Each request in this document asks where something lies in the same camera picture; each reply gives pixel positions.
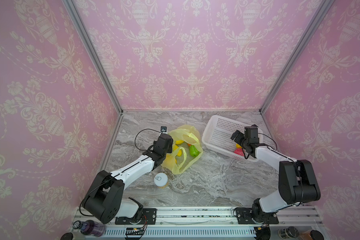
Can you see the black mounting plate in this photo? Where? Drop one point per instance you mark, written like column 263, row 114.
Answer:
column 247, row 216
column 148, row 216

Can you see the purple drink bottle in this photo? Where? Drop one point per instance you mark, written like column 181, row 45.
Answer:
column 90, row 228

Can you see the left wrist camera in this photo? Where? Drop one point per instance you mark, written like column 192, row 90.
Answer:
column 163, row 129

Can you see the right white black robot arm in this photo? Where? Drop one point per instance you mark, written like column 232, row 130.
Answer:
column 297, row 182

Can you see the red lychee fruit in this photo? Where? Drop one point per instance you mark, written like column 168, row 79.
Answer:
column 239, row 151

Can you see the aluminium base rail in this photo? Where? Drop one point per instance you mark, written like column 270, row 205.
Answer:
column 217, row 223

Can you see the yellow-green plastic bag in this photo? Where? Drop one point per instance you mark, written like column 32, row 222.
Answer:
column 191, row 136

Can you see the white plastic basket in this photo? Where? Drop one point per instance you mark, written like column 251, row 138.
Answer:
column 217, row 137

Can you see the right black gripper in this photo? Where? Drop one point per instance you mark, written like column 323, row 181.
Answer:
column 238, row 137

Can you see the black round object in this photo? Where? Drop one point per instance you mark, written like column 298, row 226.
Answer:
column 67, row 236
column 316, row 235

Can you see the green fruit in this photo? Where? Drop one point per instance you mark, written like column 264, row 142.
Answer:
column 193, row 151

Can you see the small circuit board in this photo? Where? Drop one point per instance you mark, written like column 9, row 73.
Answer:
column 135, row 232

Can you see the black round object left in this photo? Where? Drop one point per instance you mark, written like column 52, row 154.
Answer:
column 67, row 236

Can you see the metal can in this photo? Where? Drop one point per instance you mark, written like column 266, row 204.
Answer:
column 288, row 233

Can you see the orange fruit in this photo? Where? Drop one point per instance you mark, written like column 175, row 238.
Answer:
column 178, row 148

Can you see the black round object right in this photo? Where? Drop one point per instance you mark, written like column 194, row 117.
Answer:
column 316, row 235

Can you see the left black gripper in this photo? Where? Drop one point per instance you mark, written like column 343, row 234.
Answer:
column 170, row 147

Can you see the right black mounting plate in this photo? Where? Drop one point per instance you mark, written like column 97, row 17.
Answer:
column 247, row 216

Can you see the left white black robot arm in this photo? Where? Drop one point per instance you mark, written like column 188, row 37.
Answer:
column 104, row 199

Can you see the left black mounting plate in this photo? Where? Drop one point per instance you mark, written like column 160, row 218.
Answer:
column 148, row 216

